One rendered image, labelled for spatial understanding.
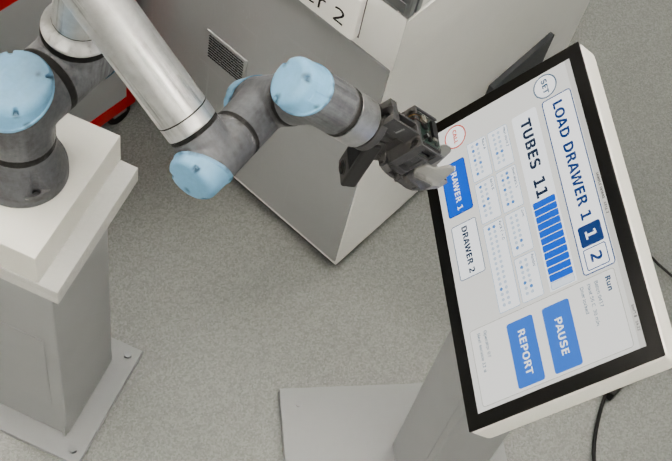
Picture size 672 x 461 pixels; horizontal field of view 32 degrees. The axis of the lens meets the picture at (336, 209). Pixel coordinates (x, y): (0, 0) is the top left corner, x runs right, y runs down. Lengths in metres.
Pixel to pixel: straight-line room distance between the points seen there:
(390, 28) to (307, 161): 0.55
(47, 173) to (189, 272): 0.98
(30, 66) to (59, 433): 1.06
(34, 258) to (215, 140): 0.46
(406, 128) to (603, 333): 0.39
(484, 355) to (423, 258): 1.26
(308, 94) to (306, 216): 1.24
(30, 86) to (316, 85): 0.47
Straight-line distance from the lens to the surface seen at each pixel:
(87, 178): 1.98
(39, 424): 2.66
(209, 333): 2.77
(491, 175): 1.80
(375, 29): 2.18
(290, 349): 2.77
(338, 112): 1.58
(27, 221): 1.93
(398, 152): 1.68
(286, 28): 2.38
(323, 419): 2.67
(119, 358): 2.72
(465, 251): 1.78
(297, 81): 1.54
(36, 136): 1.84
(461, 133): 1.87
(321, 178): 2.61
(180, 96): 1.54
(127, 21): 1.52
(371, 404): 2.70
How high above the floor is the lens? 2.47
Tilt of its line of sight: 56 degrees down
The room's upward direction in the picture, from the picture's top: 15 degrees clockwise
